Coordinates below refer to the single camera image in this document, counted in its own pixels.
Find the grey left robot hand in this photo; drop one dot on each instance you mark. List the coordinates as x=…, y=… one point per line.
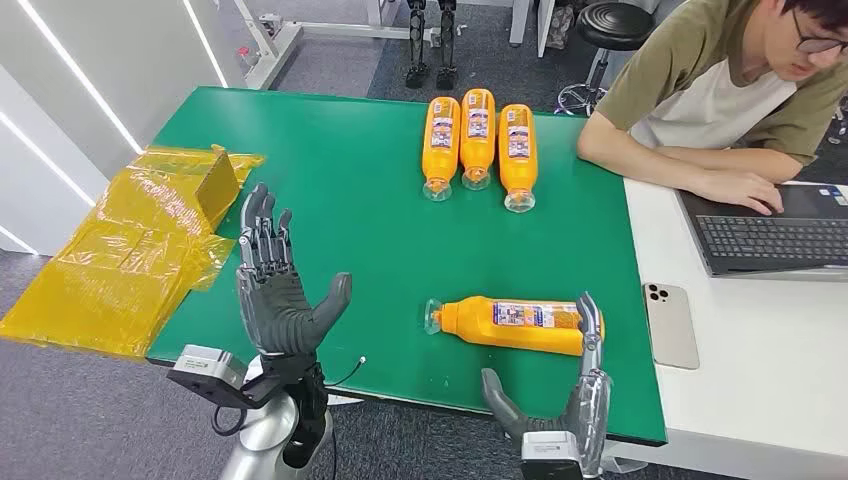
x=275, y=311

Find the person's right hand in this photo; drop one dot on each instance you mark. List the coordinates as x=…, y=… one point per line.
x=742, y=191

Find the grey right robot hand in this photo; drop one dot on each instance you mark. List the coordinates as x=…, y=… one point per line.
x=591, y=404

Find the orange bottle with clear cap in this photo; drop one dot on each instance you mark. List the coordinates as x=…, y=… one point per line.
x=517, y=159
x=490, y=324
x=440, y=149
x=478, y=142

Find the person's left forearm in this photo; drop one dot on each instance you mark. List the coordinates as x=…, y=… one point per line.
x=735, y=162

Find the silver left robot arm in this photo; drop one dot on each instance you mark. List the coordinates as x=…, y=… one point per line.
x=265, y=430

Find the person's right forearm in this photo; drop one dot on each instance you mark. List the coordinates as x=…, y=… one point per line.
x=629, y=159

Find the dark grey laptop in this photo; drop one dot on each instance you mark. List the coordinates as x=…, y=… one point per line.
x=762, y=242

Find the person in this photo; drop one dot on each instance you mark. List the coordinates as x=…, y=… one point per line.
x=702, y=93

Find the beige smartphone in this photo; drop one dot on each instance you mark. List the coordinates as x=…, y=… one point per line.
x=670, y=326

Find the green table mat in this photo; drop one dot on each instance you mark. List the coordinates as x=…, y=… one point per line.
x=358, y=232

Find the yellow plastic wrapped boxes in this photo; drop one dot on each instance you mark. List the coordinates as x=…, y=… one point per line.
x=119, y=265

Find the black round stool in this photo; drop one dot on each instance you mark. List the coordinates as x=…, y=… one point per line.
x=616, y=23

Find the white desk leg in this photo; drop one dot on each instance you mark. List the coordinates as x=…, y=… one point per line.
x=520, y=23

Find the black robot leg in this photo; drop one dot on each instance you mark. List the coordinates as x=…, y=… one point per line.
x=447, y=46
x=417, y=46

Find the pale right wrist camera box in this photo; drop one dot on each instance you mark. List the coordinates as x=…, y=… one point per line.
x=550, y=454

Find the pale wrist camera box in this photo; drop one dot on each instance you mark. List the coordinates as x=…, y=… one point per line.
x=205, y=371
x=550, y=454

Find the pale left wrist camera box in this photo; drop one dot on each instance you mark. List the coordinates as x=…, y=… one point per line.
x=205, y=371

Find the white metal stand frame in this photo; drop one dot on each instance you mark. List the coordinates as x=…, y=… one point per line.
x=281, y=50

